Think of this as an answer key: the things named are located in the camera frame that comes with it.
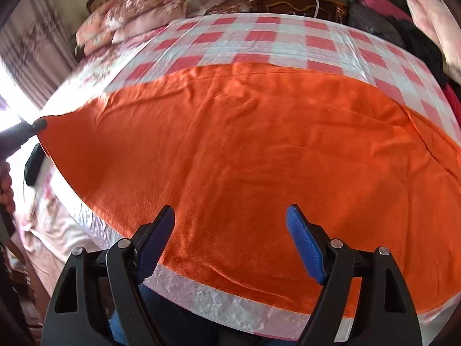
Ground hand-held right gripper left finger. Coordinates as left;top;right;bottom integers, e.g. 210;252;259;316
41;205;176;346

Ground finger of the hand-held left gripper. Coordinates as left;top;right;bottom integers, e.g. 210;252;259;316
0;118;48;153

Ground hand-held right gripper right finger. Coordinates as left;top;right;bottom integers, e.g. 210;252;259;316
286;204;423;346

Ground orange towel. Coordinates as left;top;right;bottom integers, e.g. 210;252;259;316
36;61;461;318

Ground person's left hand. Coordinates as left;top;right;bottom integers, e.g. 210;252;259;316
0;162;16;217

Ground black pouch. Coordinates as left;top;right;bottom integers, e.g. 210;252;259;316
23;143;44;185

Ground pink patterned curtain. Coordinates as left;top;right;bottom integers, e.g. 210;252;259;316
0;0;83;116

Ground bed with floral sheet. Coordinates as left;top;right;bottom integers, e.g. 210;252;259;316
7;25;173;296

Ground folded pink quilt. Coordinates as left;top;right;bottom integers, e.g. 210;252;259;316
75;2;123;56

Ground plain pink pillow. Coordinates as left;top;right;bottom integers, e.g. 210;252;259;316
112;14;170;44

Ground red white checkered cloth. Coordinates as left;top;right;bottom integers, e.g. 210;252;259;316
54;12;461;343

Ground pale white pillow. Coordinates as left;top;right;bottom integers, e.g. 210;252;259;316
187;0;226;17

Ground dark clothes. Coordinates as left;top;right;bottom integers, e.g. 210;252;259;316
389;18;447;87

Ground black leather armchair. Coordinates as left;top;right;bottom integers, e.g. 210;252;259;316
346;0;447;80

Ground floral pillow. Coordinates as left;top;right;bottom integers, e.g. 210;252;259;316
207;0;253;16

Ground dark wooden nightstand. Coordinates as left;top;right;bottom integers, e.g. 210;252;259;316
245;0;348;26

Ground magenta cushion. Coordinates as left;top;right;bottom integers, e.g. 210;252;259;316
358;0;411;20

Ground large pink patterned pillow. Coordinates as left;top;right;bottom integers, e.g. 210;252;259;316
401;0;461;76

